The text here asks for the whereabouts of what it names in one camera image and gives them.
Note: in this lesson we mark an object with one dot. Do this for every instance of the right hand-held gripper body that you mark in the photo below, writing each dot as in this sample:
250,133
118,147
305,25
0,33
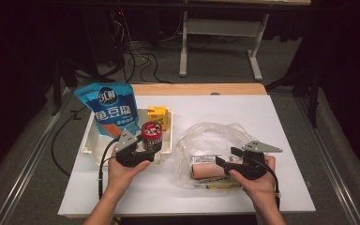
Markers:
251,165

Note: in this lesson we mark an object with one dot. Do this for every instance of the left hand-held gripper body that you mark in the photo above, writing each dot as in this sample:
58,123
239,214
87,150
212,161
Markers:
126,153

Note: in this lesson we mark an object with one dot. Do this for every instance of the red-lidded jar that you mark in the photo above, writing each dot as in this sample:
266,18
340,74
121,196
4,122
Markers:
151,132

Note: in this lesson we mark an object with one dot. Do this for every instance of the pink sausage packet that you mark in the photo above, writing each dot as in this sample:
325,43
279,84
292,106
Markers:
206,171

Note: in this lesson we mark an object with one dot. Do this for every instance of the clear plastic shopping bag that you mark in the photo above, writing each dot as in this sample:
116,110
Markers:
209,134

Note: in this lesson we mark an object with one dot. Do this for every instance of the white plastic bin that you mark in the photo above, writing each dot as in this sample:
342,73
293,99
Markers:
93,146

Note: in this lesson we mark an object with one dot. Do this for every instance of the yellow drink carton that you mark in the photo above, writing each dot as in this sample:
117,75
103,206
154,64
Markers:
157,115

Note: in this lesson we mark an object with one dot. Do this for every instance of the blue snack pouch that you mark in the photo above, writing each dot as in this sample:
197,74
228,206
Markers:
112,109

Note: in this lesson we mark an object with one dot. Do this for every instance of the person's right hand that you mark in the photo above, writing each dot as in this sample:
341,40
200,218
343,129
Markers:
261,189

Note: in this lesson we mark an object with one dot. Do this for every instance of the person's left hand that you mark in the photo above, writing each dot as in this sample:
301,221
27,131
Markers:
120,178

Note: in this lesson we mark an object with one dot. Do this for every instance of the white board sheet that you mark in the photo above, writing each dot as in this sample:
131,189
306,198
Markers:
168,200

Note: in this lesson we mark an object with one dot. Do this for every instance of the black metal stand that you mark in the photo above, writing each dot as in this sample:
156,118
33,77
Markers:
314,90
57,78

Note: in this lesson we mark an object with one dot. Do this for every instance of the white-legged desk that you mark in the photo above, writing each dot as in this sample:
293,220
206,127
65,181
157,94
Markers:
222,27

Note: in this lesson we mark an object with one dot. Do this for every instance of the aluminium floor rail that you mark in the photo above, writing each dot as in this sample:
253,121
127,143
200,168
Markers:
328,156
28,159

